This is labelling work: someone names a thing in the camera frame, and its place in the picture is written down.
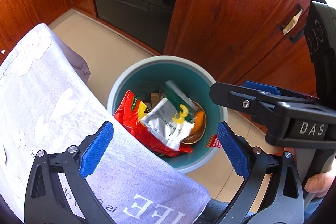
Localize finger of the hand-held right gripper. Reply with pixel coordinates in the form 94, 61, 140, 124
243, 80, 319, 106
209, 82, 290, 132

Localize grey bin with teal inside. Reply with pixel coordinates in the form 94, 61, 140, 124
106, 55, 228, 174

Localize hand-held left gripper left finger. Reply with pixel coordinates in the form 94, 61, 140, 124
24, 121, 116, 224

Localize person's legs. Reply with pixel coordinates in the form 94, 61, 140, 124
205, 199, 252, 224

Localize wooden kitchen cabinets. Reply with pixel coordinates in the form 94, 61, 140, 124
0, 0, 336, 135

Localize orange peel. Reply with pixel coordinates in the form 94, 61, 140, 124
196, 111, 206, 133

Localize silver foil packet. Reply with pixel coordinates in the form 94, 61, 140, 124
139, 97, 196, 151

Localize red snack bag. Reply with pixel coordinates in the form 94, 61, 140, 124
113, 90, 193, 157

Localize person's right hand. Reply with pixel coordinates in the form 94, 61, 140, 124
304, 171, 335, 194

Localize black built-in oven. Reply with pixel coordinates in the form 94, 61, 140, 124
88, 0, 189, 55

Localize green snack packet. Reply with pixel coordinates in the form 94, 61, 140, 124
164, 80, 197, 125

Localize purple floral tablecloth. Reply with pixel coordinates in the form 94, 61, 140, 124
0, 23, 212, 224

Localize brown paper bowl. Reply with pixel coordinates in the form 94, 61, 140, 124
181, 101, 208, 146

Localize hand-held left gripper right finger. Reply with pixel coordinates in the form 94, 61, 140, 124
214, 121, 305, 224

